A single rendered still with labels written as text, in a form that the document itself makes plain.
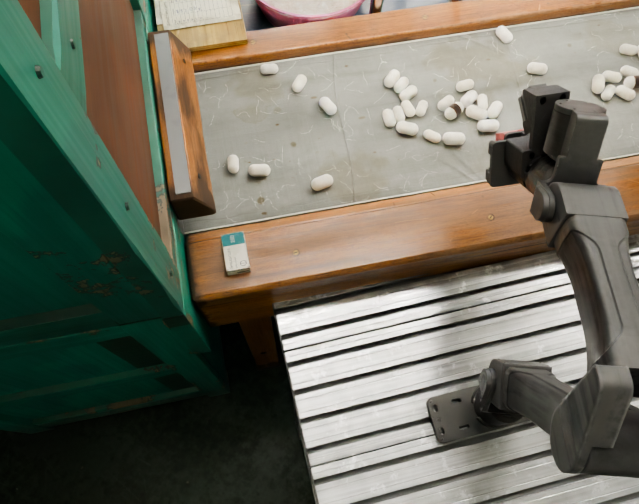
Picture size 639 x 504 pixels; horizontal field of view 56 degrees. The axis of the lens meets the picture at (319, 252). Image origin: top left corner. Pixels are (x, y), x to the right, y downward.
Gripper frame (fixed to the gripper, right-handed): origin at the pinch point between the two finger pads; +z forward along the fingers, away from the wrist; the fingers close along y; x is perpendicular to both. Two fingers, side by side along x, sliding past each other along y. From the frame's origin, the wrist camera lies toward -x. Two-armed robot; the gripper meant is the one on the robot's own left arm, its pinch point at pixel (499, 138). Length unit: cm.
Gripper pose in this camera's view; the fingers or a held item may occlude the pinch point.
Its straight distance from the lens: 94.4
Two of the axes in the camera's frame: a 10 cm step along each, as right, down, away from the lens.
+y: -9.8, 1.6, -0.8
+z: -1.5, -4.9, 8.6
